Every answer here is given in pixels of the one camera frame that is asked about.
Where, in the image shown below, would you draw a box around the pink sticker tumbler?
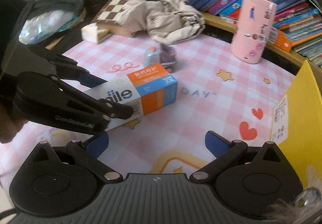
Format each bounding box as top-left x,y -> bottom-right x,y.
231,0 -> 277,65

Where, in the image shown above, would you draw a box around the wooden chessboard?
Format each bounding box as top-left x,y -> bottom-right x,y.
92,0 -> 136,38

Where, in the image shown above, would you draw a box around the yellow cardboard box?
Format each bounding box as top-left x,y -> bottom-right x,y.
269,59 -> 322,189

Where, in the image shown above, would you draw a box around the wooden desk shelf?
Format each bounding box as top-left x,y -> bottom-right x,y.
97,0 -> 322,76

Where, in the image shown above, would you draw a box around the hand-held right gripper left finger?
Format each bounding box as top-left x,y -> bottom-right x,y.
31,131 -> 124,185

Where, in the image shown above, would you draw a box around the fluffy grey charm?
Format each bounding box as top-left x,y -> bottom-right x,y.
264,166 -> 322,222

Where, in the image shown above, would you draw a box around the pink checkered table mat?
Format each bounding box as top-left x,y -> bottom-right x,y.
0,30 -> 305,184

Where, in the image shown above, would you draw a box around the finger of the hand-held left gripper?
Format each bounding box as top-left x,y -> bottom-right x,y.
60,85 -> 134,120
28,45 -> 108,88

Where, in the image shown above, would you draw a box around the beige canvas bag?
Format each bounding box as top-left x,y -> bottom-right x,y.
106,0 -> 205,44

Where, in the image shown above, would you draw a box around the clear plastic bag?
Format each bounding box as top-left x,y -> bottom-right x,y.
19,9 -> 86,44

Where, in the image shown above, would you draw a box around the cream tissue pack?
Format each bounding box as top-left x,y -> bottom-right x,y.
81,23 -> 109,44

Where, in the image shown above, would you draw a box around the row of colourful books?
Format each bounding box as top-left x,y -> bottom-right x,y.
189,0 -> 322,67

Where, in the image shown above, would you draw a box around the small purple toy car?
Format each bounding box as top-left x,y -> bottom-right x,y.
143,43 -> 176,73

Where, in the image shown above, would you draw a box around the white orange toothpaste box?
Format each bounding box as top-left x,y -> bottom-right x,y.
83,65 -> 178,131

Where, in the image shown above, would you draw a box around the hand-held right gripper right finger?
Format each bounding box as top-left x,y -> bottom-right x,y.
189,130 -> 283,185

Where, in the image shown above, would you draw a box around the small orange box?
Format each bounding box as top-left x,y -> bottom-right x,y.
268,26 -> 293,52

